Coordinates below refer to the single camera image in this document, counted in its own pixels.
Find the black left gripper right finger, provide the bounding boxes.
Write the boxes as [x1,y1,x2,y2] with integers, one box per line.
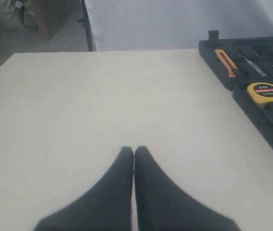
[134,146,239,231]

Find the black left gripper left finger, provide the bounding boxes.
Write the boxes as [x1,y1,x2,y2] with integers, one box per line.
[35,146,134,231]

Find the black plastic tool case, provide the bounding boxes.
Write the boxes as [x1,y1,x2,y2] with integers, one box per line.
[198,30,273,148]

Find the white backdrop cloth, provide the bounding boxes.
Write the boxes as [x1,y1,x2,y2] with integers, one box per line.
[85,0,273,51]

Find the black backdrop stand pole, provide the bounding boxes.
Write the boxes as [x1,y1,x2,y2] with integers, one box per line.
[77,0,93,51]

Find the orange utility knife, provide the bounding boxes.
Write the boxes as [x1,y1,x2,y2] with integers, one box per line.
[214,49,242,78]

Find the cardboard box in background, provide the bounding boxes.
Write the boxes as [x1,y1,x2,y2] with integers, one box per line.
[0,0,79,41]

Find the yellow tape measure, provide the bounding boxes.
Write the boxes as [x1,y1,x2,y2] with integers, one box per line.
[247,82,273,109]

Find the white sack in background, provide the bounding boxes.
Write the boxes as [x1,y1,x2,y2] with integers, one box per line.
[0,0,27,30]

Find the clear voltage tester screwdriver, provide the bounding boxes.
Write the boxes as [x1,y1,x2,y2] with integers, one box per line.
[240,53,268,77]

